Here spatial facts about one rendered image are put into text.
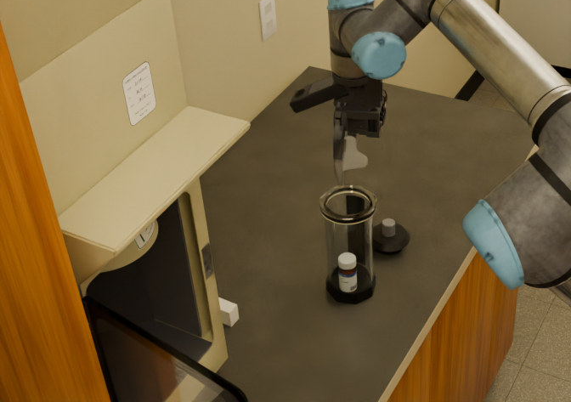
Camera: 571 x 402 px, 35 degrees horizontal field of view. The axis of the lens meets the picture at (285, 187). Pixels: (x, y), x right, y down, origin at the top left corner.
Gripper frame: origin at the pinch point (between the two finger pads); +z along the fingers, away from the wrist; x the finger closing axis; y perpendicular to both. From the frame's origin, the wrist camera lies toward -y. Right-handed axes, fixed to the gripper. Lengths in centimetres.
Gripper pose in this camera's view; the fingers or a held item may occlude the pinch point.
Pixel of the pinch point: (345, 162)
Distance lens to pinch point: 166.9
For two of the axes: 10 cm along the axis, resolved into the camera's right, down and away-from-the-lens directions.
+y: 9.6, 1.0, -2.5
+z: 0.8, 7.9, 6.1
